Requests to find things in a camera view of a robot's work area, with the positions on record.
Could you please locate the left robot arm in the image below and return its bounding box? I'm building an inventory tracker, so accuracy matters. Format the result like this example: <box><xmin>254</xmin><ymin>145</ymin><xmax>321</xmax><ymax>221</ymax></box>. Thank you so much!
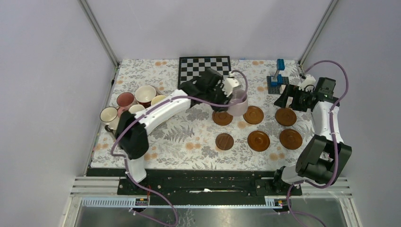
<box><xmin>115</xmin><ymin>68</ymin><xmax>241</xmax><ymax>194</ymax></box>

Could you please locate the floral tablecloth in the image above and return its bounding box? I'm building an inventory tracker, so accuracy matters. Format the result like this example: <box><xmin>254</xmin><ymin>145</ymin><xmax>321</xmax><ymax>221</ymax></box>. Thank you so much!
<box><xmin>90</xmin><ymin>60</ymin><xmax>314</xmax><ymax>170</ymax></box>

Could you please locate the metal tray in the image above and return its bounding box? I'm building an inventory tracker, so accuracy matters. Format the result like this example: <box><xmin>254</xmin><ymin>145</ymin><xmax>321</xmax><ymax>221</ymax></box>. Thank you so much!
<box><xmin>104</xmin><ymin>125</ymin><xmax>116</xmax><ymax>140</ymax></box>

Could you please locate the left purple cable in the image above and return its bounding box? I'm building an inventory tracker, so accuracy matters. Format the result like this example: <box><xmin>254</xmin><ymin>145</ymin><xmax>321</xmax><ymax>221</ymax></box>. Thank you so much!
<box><xmin>110</xmin><ymin>70</ymin><xmax>249</xmax><ymax>227</ymax></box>

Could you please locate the blue grey brick tower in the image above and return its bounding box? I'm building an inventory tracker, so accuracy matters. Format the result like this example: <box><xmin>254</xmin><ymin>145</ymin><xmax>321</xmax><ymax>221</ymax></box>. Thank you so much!
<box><xmin>267</xmin><ymin>59</ymin><xmax>289</xmax><ymax>95</ymax></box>

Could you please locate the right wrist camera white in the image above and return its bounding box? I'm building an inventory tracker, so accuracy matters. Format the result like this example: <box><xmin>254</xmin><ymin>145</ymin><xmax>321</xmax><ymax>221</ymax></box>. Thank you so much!
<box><xmin>298</xmin><ymin>74</ymin><xmax>316</xmax><ymax>92</ymax></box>

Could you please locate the dark walnut coaster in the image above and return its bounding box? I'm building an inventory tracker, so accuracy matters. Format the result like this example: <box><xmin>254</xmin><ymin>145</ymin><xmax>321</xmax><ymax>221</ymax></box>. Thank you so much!
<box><xmin>215</xmin><ymin>133</ymin><xmax>234</xmax><ymax>150</ymax></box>

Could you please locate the lilac mug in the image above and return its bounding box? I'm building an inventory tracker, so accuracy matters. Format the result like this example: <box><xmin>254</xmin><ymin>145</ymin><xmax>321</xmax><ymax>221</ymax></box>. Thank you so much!
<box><xmin>227</xmin><ymin>89</ymin><xmax>248</xmax><ymax>116</ymax></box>

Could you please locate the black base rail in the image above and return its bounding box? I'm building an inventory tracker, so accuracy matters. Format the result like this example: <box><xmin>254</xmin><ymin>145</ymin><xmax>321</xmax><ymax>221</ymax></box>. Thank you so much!
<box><xmin>86</xmin><ymin>168</ymin><xmax>289</xmax><ymax>207</ymax></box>

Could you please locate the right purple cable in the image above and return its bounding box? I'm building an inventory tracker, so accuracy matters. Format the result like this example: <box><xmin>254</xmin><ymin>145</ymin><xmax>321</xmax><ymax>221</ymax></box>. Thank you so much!
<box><xmin>275</xmin><ymin>60</ymin><xmax>349</xmax><ymax>227</ymax></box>

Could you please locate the pink mug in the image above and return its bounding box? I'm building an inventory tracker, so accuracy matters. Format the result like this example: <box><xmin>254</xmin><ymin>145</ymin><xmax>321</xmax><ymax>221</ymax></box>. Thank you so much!
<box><xmin>116</xmin><ymin>92</ymin><xmax>135</xmax><ymax>117</ymax></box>

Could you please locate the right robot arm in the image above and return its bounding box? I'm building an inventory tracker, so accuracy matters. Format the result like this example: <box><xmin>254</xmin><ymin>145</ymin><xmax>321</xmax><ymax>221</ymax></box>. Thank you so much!
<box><xmin>270</xmin><ymin>78</ymin><xmax>352</xmax><ymax>195</ymax></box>

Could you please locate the white mug black rim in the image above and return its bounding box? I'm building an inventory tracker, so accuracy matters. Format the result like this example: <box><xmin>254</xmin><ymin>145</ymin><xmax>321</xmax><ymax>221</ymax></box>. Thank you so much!
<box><xmin>99</xmin><ymin>106</ymin><xmax>120</xmax><ymax>131</ymax></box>

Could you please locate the black white chessboard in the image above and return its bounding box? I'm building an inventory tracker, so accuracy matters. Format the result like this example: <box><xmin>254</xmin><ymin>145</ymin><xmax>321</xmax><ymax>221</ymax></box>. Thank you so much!
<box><xmin>177</xmin><ymin>55</ymin><xmax>231</xmax><ymax>88</ymax></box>

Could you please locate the light blue mug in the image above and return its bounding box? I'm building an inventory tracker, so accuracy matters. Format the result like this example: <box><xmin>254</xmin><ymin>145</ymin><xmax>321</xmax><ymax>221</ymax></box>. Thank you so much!
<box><xmin>128</xmin><ymin>104</ymin><xmax>145</xmax><ymax>114</ymax></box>

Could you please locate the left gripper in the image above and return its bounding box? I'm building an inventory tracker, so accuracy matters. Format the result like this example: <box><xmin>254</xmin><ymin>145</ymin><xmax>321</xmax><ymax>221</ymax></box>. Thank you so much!
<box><xmin>204</xmin><ymin>83</ymin><xmax>233</xmax><ymax>113</ymax></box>

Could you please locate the purple cable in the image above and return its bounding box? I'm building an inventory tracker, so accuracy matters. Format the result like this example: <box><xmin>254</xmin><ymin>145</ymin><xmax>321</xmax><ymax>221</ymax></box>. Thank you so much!
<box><xmin>110</xmin><ymin>70</ymin><xmax>249</xmax><ymax>227</ymax></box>
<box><xmin>275</xmin><ymin>60</ymin><xmax>349</xmax><ymax>227</ymax></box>

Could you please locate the cream yellow mug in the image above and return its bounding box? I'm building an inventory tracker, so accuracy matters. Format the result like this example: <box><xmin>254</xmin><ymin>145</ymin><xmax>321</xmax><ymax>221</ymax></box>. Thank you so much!
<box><xmin>151</xmin><ymin>95</ymin><xmax>166</xmax><ymax>106</ymax></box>

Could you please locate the white mug dark red outside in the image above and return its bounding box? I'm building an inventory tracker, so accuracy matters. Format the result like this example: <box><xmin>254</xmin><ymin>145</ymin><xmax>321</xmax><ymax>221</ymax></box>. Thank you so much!
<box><xmin>134</xmin><ymin>85</ymin><xmax>157</xmax><ymax>108</ymax></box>

